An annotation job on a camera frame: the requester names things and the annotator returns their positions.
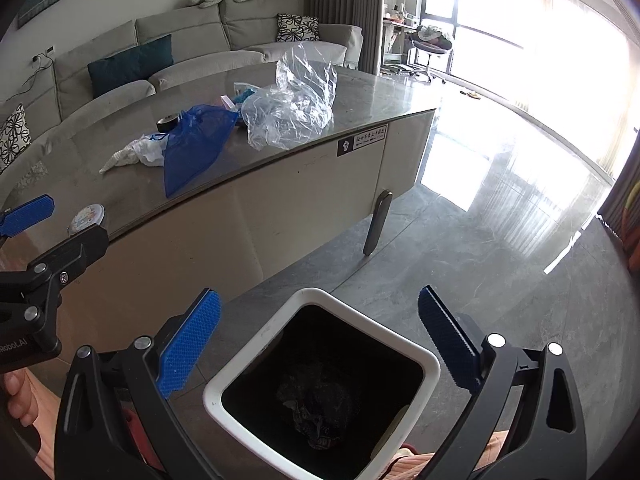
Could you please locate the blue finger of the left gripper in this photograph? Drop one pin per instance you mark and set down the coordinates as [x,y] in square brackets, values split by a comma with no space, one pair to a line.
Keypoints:
[69,259]
[20,218]

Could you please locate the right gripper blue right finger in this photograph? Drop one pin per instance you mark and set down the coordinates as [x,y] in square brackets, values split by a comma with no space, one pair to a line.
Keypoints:
[547,435]

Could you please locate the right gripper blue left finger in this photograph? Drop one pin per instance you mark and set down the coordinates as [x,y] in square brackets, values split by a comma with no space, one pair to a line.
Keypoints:
[115,421]

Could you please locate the round white lid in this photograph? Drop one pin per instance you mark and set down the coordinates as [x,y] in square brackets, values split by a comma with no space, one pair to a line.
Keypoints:
[91,215]

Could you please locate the white tissue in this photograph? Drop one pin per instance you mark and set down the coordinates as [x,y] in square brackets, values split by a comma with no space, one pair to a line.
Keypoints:
[147,150]

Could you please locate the black tape roll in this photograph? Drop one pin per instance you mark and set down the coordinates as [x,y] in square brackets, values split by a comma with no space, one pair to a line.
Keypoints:
[168,123]

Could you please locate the blue plastic bag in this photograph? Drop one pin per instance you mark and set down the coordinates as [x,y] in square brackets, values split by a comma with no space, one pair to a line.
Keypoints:
[195,144]

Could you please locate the blue glove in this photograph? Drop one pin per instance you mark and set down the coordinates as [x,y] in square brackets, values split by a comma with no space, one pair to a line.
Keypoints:
[242,91]

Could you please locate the clear plastic bag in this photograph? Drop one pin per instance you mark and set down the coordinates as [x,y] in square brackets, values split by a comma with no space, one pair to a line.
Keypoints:
[297,108]

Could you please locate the pink carton box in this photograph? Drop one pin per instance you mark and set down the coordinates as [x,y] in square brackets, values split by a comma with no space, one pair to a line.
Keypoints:
[225,102]

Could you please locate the white trash bin black liner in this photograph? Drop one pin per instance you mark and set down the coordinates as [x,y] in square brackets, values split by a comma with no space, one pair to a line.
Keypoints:
[322,391]

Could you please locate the person's left hand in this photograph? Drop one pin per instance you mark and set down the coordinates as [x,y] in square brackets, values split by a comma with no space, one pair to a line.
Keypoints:
[22,403]

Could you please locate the floral cushion left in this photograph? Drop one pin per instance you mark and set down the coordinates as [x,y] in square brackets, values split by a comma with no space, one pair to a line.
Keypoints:
[15,137]

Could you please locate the floral cushion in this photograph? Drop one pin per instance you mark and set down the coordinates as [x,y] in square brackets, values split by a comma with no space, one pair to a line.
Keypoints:
[15,137]
[294,28]

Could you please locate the teal cushion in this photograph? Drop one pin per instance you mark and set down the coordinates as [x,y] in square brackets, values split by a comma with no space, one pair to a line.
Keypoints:
[137,63]

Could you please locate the grey sectional sofa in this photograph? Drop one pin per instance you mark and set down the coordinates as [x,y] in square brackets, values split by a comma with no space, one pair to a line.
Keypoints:
[205,42]

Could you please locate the grey table leg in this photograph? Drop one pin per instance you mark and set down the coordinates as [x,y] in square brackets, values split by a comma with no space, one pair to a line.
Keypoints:
[380,212]

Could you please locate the black warning sticker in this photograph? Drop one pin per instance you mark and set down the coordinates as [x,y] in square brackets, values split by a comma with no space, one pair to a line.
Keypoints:
[361,139]

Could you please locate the floral cushion right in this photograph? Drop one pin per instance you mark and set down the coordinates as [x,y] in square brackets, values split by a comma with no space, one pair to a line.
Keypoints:
[294,28]

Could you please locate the office chair with clothes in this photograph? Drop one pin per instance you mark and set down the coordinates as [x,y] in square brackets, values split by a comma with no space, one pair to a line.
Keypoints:
[432,40]

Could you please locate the cluttered desk by window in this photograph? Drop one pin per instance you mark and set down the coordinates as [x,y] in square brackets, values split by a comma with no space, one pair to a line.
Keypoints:
[399,23]

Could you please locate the wall socket with cable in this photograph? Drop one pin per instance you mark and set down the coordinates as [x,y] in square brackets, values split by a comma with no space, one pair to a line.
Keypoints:
[44,59]

